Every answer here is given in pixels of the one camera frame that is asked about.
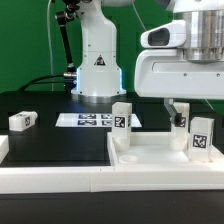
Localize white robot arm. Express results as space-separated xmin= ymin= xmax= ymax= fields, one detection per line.
xmin=63 ymin=0 xmax=224 ymax=125

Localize black cables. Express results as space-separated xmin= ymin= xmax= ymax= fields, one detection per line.
xmin=18 ymin=73 xmax=76 ymax=93

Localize white U-shaped fence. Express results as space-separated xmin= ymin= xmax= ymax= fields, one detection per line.
xmin=0 ymin=133 xmax=224 ymax=195

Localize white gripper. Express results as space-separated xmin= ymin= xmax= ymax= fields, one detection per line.
xmin=134 ymin=20 xmax=224 ymax=127

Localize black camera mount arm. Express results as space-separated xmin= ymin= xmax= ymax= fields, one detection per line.
xmin=54 ymin=0 xmax=81 ymax=81

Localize white thin cable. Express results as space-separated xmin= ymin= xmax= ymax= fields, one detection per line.
xmin=46 ymin=0 xmax=56 ymax=92

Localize white sheet with markers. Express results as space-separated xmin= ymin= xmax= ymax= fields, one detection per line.
xmin=56 ymin=113 xmax=141 ymax=127

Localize white square table top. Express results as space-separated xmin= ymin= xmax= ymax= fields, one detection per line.
xmin=107 ymin=132 xmax=224 ymax=166

